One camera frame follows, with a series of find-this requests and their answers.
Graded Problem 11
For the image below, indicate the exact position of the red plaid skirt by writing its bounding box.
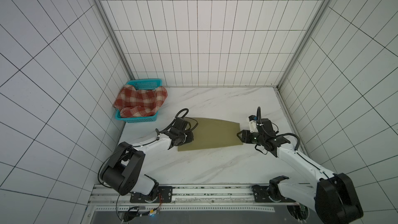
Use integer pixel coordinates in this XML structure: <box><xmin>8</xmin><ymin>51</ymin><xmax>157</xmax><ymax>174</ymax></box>
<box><xmin>113</xmin><ymin>85</ymin><xmax>168</xmax><ymax>118</ymax></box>

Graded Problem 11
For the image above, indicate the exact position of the aluminium corner post left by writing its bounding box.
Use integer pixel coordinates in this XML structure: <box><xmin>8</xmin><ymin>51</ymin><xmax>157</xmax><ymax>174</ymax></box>
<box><xmin>94</xmin><ymin>0</ymin><xmax>135</xmax><ymax>80</ymax></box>

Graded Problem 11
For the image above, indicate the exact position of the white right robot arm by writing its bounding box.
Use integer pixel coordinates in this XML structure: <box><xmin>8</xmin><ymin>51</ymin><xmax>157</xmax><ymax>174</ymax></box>
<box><xmin>237</xmin><ymin>109</ymin><xmax>364</xmax><ymax>224</ymax></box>

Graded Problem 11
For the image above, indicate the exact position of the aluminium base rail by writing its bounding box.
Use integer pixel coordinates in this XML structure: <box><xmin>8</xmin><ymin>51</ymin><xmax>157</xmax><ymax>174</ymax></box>
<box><xmin>89</xmin><ymin>184</ymin><xmax>308</xmax><ymax>213</ymax></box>

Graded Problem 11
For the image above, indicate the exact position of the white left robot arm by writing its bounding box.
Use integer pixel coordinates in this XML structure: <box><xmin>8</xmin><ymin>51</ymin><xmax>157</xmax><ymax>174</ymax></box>
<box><xmin>97</xmin><ymin>117</ymin><xmax>199</xmax><ymax>200</ymax></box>

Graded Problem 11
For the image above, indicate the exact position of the electronics board with wires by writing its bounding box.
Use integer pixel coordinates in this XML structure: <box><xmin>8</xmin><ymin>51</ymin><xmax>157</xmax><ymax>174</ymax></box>
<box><xmin>116</xmin><ymin>194</ymin><xmax>163</xmax><ymax>224</ymax></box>

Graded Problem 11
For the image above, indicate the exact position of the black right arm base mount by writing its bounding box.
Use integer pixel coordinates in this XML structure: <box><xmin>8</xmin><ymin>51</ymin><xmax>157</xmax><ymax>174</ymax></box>
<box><xmin>251</xmin><ymin>176</ymin><xmax>295</xmax><ymax>203</ymax></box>

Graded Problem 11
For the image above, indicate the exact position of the teal plastic basket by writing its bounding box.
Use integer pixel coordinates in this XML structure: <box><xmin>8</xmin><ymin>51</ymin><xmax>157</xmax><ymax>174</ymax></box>
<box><xmin>113</xmin><ymin>79</ymin><xmax>167</xmax><ymax>123</ymax></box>

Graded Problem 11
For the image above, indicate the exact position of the olive green skirt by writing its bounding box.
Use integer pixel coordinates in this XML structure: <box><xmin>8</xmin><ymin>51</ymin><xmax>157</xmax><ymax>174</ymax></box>
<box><xmin>177</xmin><ymin>117</ymin><xmax>243</xmax><ymax>151</ymax></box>

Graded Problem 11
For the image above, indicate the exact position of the aluminium corner post right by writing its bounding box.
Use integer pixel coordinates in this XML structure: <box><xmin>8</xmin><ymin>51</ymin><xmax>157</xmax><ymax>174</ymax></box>
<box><xmin>275</xmin><ymin>0</ymin><xmax>331</xmax><ymax>90</ymax></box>

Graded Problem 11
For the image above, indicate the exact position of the aluminium corner post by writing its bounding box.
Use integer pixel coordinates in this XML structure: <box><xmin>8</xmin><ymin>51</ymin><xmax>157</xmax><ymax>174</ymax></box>
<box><xmin>275</xmin><ymin>0</ymin><xmax>331</xmax><ymax>90</ymax></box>
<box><xmin>94</xmin><ymin>0</ymin><xmax>135</xmax><ymax>80</ymax></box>

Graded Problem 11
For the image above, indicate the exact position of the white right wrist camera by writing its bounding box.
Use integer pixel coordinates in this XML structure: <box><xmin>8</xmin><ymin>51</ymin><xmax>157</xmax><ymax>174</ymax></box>
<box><xmin>248</xmin><ymin>115</ymin><xmax>258</xmax><ymax>133</ymax></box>

